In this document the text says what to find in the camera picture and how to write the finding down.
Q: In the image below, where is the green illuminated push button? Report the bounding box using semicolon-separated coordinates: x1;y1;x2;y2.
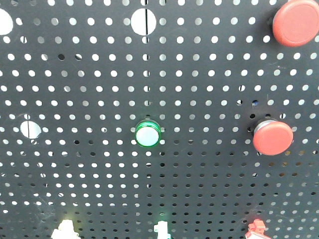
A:
135;119;161;147

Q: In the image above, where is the black perforated pegboard panel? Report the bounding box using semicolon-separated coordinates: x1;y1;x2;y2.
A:
0;0;319;239

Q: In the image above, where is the lower red mushroom button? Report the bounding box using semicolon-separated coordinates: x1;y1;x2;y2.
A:
253;119;294;155

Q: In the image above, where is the red mushroom button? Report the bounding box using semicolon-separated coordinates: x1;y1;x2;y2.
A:
271;0;319;47
253;119;294;155

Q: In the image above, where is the upper red mushroom button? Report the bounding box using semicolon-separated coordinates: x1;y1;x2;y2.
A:
271;0;319;47

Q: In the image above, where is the white green toggle switch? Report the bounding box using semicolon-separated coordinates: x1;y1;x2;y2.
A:
154;221;171;239

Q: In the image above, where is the yellow toggle switch lower left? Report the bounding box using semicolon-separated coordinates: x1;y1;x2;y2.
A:
51;220;80;239

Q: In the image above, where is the red toggle switch lower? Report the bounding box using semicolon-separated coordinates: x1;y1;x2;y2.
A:
245;219;270;239

